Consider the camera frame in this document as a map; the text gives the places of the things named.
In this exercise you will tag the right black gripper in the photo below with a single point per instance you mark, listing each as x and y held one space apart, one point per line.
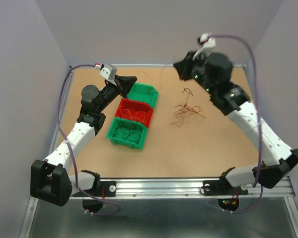
185 66

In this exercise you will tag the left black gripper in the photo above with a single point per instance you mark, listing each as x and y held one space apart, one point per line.
125 83

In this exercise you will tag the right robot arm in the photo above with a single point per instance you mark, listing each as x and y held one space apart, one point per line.
277 159

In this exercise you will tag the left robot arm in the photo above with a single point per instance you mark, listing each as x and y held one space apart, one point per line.
49 179

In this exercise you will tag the far green plastic bin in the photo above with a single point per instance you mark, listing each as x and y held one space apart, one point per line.
144 93

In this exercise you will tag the green plastic bin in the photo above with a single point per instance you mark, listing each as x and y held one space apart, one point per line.
127 133
144 93

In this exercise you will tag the red plastic bin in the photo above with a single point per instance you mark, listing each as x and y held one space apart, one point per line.
135 111

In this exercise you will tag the near green plastic bin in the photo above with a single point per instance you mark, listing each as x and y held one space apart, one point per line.
127 133

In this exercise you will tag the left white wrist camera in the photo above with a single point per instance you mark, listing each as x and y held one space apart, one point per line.
107 71

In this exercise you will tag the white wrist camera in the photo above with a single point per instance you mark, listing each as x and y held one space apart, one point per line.
207 43
107 71

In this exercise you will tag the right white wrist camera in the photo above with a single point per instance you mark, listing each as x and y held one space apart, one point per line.
207 43

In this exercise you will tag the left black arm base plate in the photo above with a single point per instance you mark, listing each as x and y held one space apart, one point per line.
106 188

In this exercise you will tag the aluminium front mounting rail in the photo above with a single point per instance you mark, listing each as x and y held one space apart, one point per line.
168 188

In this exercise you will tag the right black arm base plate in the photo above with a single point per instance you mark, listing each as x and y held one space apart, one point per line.
220 188

